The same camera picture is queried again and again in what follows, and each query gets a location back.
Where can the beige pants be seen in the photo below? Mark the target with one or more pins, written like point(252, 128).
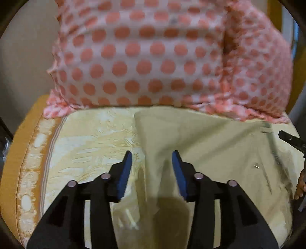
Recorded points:
point(215, 153)

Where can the person's right hand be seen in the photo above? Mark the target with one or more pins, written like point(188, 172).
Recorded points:
point(300, 184)

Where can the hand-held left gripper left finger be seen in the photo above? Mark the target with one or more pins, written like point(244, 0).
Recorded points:
point(125, 172)

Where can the yellow patterned bed sheet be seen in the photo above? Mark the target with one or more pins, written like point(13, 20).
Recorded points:
point(79, 148)

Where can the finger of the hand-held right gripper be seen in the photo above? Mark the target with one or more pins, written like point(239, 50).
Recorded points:
point(292, 140)

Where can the pink polka dot pillow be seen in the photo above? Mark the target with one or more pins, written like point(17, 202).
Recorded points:
point(167, 55)

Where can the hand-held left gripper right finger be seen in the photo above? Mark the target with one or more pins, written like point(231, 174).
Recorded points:
point(178, 172)

